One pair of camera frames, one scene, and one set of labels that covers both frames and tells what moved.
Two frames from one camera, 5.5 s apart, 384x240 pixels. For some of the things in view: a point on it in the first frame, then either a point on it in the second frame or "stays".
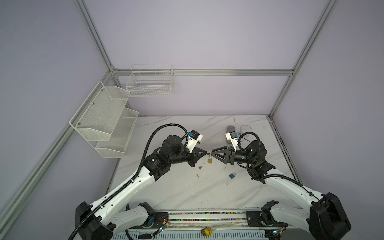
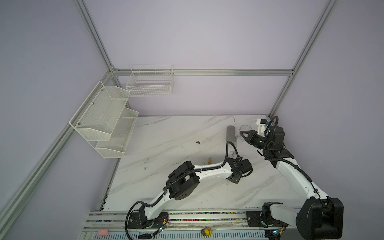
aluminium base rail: [199, 225] stays
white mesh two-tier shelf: [104, 121] stays
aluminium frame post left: [95, 34] stays
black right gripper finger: [222, 156] to [248, 138]
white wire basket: [149, 80] stays
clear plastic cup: [244, 128] stays
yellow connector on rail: [206, 231] stays
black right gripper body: [233, 157] to [258, 141]
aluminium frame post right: [330, 7] stays
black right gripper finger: [220, 148] to [253, 132]
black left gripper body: [185, 156] to [237, 180]
